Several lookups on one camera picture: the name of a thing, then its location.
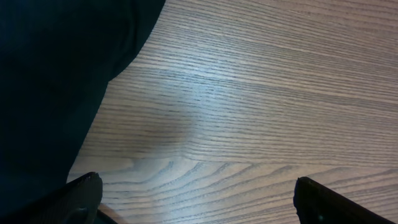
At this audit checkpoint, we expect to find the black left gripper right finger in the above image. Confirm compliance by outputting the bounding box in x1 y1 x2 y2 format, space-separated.
293 177 394 224

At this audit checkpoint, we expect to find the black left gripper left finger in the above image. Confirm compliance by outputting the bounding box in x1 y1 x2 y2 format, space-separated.
1 172 117 224

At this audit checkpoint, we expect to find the black t-shirt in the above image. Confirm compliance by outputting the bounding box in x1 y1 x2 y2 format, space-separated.
1 0 165 215

